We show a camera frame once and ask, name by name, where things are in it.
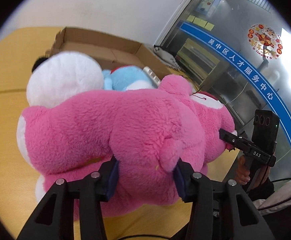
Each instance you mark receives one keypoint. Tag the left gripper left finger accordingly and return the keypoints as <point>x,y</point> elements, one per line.
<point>53,217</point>

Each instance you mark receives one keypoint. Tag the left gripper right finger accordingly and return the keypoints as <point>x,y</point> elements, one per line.
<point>219,210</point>

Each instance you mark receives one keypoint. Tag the big pink bear plush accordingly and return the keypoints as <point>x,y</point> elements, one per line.
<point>147,130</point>

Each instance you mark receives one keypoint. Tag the white panda plush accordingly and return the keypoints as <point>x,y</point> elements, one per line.
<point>57,78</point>

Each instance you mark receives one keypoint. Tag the light blue plush toy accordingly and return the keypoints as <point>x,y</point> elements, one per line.
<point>126,78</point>

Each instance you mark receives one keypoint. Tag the person's right hand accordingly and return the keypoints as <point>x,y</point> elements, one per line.
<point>242,176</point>

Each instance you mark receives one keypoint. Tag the white jacket sleeve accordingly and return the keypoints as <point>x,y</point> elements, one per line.
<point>278,201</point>

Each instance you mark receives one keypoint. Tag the blue banner on glass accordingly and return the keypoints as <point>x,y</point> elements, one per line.
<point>250,73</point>

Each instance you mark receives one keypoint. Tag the round red festive sticker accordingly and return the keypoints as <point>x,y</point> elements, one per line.
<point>265,41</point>

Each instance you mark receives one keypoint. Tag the grey cloth bag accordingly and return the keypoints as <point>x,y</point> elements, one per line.
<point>166,57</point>

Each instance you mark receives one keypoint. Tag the yellow sticky notes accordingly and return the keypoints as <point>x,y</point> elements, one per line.
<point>200,22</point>

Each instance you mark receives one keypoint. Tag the brown cardboard box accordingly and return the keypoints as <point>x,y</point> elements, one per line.
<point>108,50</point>

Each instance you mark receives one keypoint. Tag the cartoon poster on glass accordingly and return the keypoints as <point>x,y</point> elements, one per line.
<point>207,7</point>

